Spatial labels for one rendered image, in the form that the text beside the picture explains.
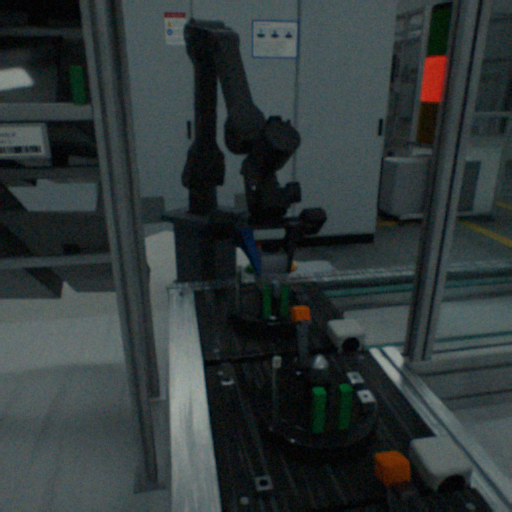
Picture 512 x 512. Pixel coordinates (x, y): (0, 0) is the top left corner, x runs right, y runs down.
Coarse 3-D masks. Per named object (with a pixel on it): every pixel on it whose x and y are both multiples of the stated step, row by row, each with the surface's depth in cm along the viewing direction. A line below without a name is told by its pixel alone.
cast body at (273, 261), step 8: (256, 248) 70; (264, 248) 68; (272, 248) 68; (280, 248) 70; (264, 256) 67; (272, 256) 67; (280, 256) 68; (264, 264) 68; (272, 264) 68; (280, 264) 68; (264, 272) 68; (272, 272) 68; (280, 272) 69; (256, 280) 72; (264, 280) 68; (272, 280) 68; (280, 280) 68; (272, 288) 68
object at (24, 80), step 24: (0, 48) 41; (24, 48) 41; (48, 48) 41; (0, 72) 41; (24, 72) 41; (48, 72) 41; (0, 96) 41; (24, 96) 41; (48, 96) 41; (72, 144) 50
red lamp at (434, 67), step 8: (432, 64) 51; (440, 64) 51; (424, 72) 53; (432, 72) 51; (440, 72) 51; (424, 80) 53; (432, 80) 52; (440, 80) 51; (424, 88) 53; (432, 88) 52; (440, 88) 51; (424, 96) 53; (432, 96) 52
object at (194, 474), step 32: (192, 320) 74; (192, 352) 65; (384, 352) 65; (192, 384) 58; (416, 384) 57; (192, 416) 53; (448, 416) 52; (192, 448) 48; (480, 448) 47; (192, 480) 44; (480, 480) 43
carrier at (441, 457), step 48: (240, 384) 56; (288, 384) 53; (336, 384) 53; (384, 384) 56; (240, 432) 48; (288, 432) 45; (336, 432) 45; (384, 432) 48; (432, 432) 48; (240, 480) 42; (288, 480) 42; (336, 480) 42; (432, 480) 41
